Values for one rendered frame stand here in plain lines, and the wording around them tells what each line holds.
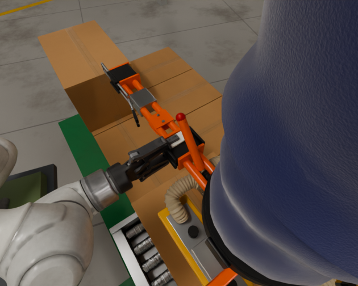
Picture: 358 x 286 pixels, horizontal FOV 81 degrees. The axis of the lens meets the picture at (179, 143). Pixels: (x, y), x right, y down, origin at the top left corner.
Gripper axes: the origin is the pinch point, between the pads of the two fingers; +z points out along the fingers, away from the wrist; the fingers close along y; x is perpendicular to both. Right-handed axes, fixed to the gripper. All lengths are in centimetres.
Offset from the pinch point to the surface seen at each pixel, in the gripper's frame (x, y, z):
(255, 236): 27.8, -24.9, -9.8
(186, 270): 25.5, 28.9, -15.1
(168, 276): 22, 69, -22
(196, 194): 7.7, 28.7, 3.0
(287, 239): 28.9, -31.7, -10.5
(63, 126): -152, 123, -38
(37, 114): -185, 123, -56
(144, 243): 3, 69, -23
